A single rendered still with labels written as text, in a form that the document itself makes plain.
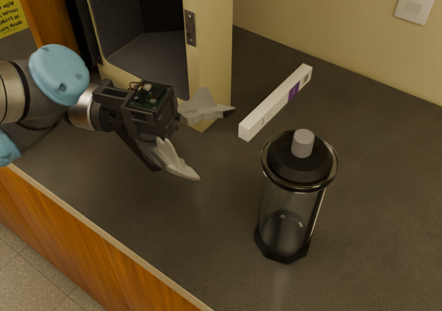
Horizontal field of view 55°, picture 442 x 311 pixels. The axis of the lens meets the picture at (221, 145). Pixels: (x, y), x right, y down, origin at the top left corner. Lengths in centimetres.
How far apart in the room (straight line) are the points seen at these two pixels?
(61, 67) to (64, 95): 4
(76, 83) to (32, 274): 145
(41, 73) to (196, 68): 36
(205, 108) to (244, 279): 29
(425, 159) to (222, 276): 50
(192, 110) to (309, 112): 39
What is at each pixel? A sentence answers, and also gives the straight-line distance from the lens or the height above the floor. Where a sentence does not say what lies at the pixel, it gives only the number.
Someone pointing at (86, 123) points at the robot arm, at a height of 115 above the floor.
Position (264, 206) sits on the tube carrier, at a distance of 67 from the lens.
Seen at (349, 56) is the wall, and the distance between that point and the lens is 117.
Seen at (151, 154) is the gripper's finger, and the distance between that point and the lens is 64.
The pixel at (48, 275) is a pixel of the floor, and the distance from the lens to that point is 192.
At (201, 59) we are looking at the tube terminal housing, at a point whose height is 113.
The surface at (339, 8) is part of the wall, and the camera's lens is 113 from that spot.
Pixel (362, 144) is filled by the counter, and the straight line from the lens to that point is 97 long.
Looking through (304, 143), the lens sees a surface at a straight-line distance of 57.
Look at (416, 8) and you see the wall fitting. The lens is 106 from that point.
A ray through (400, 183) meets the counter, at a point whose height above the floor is 94.
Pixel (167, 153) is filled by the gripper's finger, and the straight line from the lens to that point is 62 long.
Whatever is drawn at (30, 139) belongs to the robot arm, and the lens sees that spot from 66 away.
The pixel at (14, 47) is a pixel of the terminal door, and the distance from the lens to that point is 96.
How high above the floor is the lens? 162
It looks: 48 degrees down
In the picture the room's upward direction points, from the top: straight up
